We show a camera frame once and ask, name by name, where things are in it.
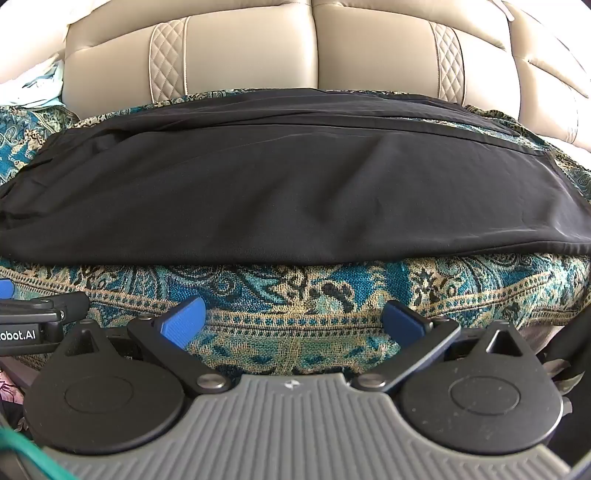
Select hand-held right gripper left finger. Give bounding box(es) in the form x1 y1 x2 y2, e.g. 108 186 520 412
65 296 232 394

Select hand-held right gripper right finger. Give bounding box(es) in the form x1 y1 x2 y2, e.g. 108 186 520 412
357 300 526 394

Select black pants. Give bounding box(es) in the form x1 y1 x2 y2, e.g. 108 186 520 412
0 87 591 269

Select pink floral cloth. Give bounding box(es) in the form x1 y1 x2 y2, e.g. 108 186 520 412
0 362 29 416

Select teal paisley blanket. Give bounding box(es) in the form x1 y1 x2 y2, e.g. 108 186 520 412
0 90 591 386

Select dark leaf-print cloth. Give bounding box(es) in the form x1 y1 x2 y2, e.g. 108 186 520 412
542 305 591 402

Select light blue cloth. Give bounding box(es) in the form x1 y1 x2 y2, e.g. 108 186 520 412
16 59 66 110

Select beige leather sofa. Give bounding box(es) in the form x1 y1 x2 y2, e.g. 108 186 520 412
59 0 591 155

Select green cable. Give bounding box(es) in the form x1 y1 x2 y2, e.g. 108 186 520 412
0 427 77 480

